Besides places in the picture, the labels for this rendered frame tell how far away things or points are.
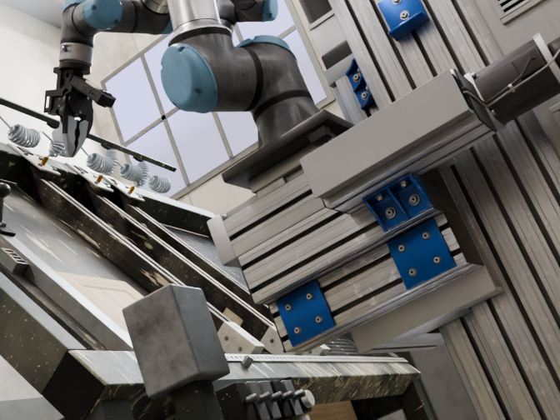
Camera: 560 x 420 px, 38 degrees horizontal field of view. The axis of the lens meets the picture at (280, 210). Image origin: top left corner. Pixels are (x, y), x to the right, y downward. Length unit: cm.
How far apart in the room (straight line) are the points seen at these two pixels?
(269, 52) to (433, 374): 397
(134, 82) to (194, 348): 545
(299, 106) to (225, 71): 15
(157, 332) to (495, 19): 82
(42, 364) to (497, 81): 101
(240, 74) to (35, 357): 70
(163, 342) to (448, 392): 386
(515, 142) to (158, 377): 76
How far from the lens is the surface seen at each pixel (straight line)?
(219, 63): 140
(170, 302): 151
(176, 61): 141
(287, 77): 147
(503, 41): 145
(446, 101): 116
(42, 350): 168
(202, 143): 626
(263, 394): 183
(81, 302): 196
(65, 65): 189
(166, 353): 151
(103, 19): 180
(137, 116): 673
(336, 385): 268
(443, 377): 524
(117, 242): 259
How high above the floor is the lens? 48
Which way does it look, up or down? 19 degrees up
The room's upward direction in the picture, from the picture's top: 22 degrees counter-clockwise
